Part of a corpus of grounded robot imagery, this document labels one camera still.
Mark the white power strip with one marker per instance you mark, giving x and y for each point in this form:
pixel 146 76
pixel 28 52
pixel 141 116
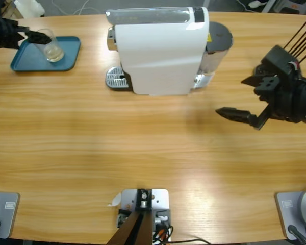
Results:
pixel 255 3

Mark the black capsule holder with rods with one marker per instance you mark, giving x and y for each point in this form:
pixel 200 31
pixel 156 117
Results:
pixel 301 38

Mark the teal plastic tray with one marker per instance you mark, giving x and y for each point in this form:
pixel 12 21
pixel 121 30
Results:
pixel 40 58

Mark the white stool frame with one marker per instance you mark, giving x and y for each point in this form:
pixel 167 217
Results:
pixel 269 6

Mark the clear drinking glass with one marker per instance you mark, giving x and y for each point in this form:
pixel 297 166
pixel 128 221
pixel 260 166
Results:
pixel 52 48

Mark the white block with dark post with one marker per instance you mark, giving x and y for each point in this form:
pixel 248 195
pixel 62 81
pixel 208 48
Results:
pixel 158 199

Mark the clear water tank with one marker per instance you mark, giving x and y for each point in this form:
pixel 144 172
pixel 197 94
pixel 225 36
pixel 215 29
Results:
pixel 219 35

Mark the white capsule coffee machine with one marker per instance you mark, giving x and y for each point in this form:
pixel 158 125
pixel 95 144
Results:
pixel 158 56

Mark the white foam packing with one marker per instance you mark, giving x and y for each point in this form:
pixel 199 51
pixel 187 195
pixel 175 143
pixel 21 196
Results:
pixel 30 7

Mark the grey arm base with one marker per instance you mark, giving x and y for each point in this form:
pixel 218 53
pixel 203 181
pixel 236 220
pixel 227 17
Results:
pixel 5 214
pixel 295 211

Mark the brown cardboard box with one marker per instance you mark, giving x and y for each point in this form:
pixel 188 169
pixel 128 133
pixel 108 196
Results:
pixel 12 10

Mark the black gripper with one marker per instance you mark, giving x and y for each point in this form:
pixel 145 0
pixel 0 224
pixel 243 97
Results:
pixel 288 97
pixel 2 33

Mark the white paper label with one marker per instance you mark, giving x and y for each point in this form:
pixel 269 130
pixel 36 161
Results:
pixel 116 200

